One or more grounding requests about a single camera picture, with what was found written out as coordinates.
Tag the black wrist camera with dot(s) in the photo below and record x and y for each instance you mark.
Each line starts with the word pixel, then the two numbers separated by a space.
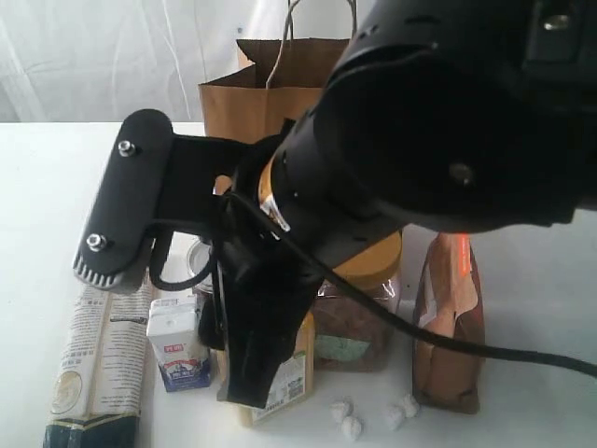
pixel 155 182

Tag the white wrapped candy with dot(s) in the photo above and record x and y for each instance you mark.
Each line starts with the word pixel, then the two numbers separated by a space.
pixel 341 409
pixel 351 428
pixel 410 406
pixel 394 416

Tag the dark jar with metal lid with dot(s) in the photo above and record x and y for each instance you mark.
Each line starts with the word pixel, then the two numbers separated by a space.
pixel 197 259

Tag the brown paper bag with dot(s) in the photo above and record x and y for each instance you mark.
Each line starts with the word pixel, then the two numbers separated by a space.
pixel 277 80

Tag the small white milk carton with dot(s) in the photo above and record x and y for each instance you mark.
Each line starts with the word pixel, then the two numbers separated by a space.
pixel 172 330

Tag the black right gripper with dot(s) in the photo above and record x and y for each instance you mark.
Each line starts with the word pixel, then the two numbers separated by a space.
pixel 278 192

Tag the long noodle package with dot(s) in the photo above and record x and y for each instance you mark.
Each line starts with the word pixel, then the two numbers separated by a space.
pixel 96 399

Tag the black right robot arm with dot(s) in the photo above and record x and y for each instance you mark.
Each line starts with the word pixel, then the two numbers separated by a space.
pixel 457 116

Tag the yellow millet bottle white cap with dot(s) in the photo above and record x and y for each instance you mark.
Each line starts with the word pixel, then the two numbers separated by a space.
pixel 292 383

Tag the brown orange standup pouch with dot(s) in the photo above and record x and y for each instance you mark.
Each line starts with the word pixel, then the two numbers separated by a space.
pixel 448 303

